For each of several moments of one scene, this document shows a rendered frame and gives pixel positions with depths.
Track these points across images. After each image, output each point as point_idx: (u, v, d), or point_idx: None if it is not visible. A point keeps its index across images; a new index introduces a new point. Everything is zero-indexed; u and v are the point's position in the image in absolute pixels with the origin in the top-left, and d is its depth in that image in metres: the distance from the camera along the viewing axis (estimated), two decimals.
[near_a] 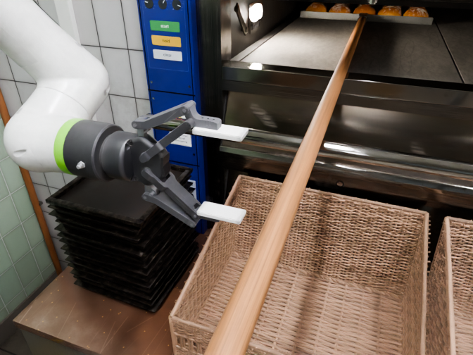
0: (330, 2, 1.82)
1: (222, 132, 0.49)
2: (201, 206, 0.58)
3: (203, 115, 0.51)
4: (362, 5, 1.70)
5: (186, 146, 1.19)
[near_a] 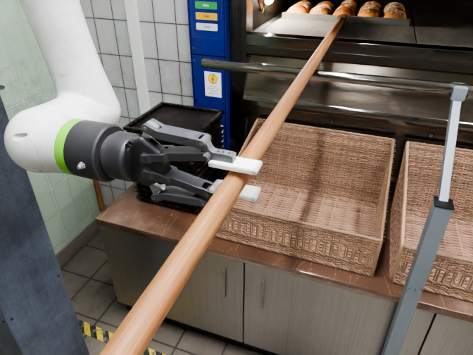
0: (312, 3, 1.85)
1: (238, 165, 0.51)
2: (214, 183, 0.56)
3: (218, 148, 0.53)
4: (342, 6, 1.73)
5: (217, 97, 1.59)
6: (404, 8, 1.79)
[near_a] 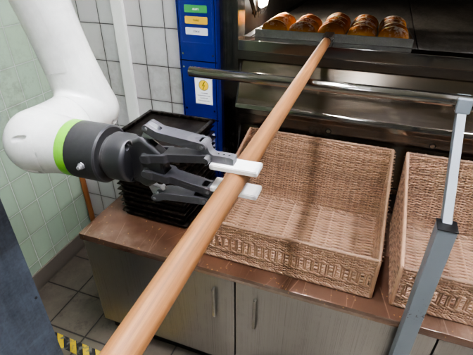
0: (293, 17, 1.52)
1: (238, 167, 0.51)
2: (214, 182, 0.55)
3: (219, 151, 0.53)
4: (329, 22, 1.40)
5: (209, 104, 1.52)
6: (405, 24, 1.46)
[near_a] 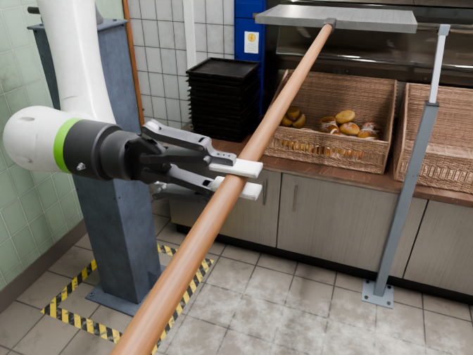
0: (284, 125, 1.97)
1: (238, 168, 0.51)
2: (215, 181, 0.55)
3: (218, 151, 0.53)
4: None
5: (255, 53, 1.98)
6: (376, 137, 1.82)
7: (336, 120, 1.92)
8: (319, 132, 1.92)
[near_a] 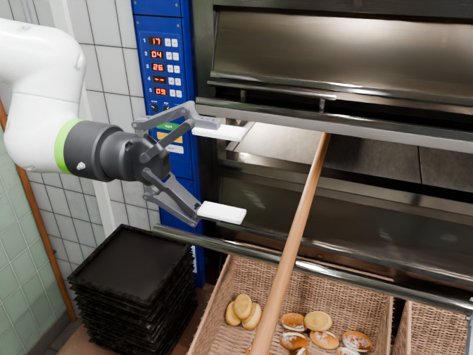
0: (230, 325, 1.35)
1: (222, 132, 0.49)
2: (202, 206, 0.59)
3: (202, 115, 0.51)
4: (288, 330, 1.32)
5: None
6: None
7: (305, 325, 1.29)
8: (280, 342, 1.29)
